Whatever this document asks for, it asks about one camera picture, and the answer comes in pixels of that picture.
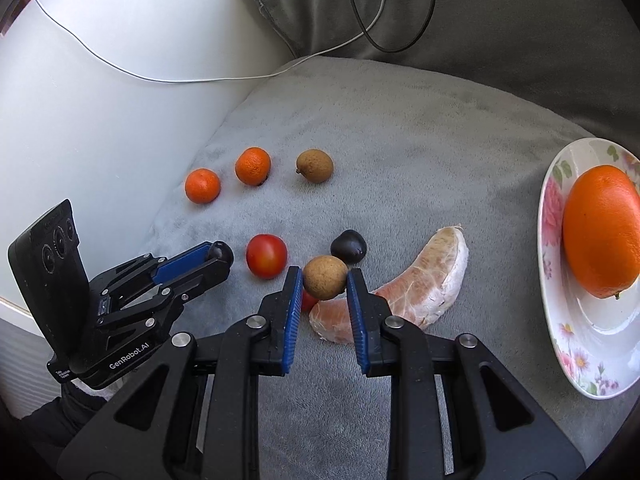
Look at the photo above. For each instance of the dark purple grape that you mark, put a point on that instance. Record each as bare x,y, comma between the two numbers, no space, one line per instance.
348,246
221,253

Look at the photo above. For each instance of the floral white plate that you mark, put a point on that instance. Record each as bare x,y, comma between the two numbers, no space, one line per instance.
555,310

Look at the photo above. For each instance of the small orange mandarin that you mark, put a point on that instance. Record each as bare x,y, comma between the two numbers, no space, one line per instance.
202,186

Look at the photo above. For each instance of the small red fruit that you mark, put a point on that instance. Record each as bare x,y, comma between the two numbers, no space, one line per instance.
308,301

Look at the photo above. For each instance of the peeled pomelo segment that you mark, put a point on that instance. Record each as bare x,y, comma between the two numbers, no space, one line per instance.
425,280

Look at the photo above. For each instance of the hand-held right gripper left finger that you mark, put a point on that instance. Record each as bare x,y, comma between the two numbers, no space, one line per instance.
292,322

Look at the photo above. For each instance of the large orange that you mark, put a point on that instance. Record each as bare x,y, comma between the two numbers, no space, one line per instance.
600,230

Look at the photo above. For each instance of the grey blanket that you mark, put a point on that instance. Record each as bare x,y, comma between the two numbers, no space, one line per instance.
400,135

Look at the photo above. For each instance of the red cherry tomato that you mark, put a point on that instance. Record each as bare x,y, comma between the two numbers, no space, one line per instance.
266,256

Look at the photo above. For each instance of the brown longan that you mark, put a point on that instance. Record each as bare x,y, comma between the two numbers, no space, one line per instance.
325,277
314,165

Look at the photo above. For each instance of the mandarin with dark spot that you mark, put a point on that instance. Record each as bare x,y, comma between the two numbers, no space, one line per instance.
253,166

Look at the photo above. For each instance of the person's left forearm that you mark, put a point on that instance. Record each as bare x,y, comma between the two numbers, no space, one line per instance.
50,425

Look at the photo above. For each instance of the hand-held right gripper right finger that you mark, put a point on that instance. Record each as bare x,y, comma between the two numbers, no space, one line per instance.
357,322

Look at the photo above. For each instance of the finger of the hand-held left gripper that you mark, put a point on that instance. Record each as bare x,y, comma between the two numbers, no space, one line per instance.
185,262
200,280

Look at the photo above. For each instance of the person's left hand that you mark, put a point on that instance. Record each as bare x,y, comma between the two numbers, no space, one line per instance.
92,391

